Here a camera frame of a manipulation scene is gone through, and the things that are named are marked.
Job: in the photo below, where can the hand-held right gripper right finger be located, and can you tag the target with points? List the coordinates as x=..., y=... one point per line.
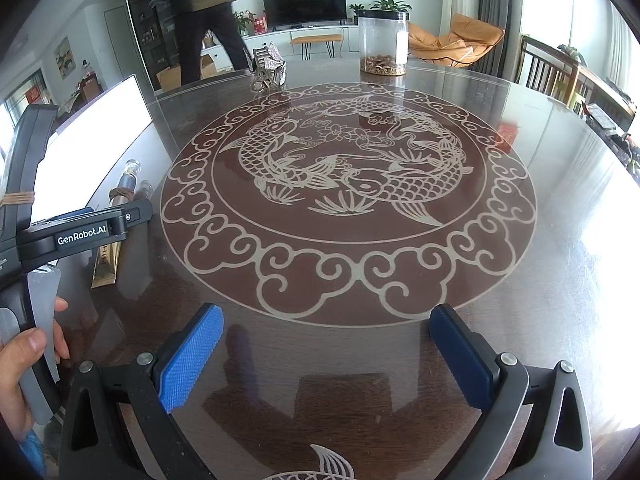
x=462, y=360

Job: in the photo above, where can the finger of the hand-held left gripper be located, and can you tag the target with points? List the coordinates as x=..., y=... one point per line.
x=139, y=215

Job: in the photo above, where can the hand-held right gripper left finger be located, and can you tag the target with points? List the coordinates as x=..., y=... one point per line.
x=192, y=360

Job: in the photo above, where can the clear glass perfume bottle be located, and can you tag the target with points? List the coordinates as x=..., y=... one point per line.
x=122, y=182

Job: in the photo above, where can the large white cardboard box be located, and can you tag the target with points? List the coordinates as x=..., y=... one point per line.
x=100, y=135

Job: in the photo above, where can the person's left hand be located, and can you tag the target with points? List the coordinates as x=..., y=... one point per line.
x=20, y=365

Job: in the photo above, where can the wooden sideboard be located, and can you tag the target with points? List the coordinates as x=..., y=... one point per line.
x=90, y=87

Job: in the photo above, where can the brown cardboard box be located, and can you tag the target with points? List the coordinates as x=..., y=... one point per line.
x=167, y=77

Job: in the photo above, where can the red window poster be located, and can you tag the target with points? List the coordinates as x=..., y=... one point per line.
x=33, y=95

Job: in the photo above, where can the white door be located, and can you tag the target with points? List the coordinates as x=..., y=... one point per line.
x=115, y=45

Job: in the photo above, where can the dark glass display cabinet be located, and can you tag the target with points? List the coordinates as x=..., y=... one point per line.
x=142, y=25

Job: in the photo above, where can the bushy green potted plant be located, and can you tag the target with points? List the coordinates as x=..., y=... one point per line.
x=243, y=21

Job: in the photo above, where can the red gift box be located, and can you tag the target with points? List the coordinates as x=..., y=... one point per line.
x=260, y=25

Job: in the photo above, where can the wooden bench with metal legs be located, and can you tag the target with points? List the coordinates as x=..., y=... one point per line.
x=315, y=38

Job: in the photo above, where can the black flat television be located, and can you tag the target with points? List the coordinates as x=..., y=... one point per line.
x=305, y=5

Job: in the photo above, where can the white television cabinet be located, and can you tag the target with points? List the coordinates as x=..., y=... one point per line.
x=350, y=40

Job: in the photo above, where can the small green potted plant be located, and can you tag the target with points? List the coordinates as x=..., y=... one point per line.
x=356, y=10

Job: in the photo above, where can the clear plastic jar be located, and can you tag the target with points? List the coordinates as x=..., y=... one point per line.
x=382, y=40

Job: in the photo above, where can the dark wooden slatted chair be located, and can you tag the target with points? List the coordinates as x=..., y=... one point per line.
x=545, y=67

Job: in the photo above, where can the orange lounge chair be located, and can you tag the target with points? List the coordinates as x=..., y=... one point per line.
x=450, y=40

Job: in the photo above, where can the large leafy potted plant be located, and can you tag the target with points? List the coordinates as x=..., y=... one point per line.
x=390, y=2

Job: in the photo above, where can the grey curtain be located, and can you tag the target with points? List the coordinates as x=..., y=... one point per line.
x=497, y=10

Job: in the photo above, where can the framed wall painting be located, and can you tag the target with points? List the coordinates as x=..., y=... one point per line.
x=62, y=57

